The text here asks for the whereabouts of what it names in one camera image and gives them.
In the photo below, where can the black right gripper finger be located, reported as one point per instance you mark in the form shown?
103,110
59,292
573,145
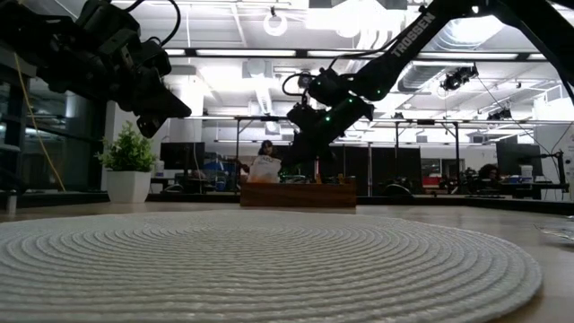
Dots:
298,157
324,153

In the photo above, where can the white orange tea packet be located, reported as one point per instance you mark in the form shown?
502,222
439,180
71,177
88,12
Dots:
264,170

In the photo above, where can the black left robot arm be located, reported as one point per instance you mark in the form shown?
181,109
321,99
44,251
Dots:
36,49

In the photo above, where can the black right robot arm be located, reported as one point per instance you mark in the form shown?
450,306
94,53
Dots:
403,40

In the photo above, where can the person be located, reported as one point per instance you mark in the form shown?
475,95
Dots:
266,147
489,172

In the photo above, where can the brown wooden organizer box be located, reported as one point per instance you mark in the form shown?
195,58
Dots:
298,195

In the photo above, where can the black computer monitor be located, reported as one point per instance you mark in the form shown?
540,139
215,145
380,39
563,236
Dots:
181,154
518,157

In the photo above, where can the green plant in white pot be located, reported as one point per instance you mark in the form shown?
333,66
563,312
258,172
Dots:
127,152

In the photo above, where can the black partition panels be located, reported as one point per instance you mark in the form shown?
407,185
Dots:
385,163

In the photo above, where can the white round woven placemat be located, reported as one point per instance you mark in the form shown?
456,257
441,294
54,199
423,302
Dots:
269,273

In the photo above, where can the white cup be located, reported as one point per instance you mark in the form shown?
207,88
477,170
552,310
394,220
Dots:
527,172

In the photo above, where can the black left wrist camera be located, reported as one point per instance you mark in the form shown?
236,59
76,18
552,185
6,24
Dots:
107,22

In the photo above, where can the black background rig frame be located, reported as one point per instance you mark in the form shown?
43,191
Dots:
251,118
426,122

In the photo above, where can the black ceiling camera cluster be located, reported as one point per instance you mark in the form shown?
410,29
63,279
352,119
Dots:
457,79
500,116

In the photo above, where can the black aluminium rig frame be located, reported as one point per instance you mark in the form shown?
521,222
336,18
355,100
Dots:
493,204

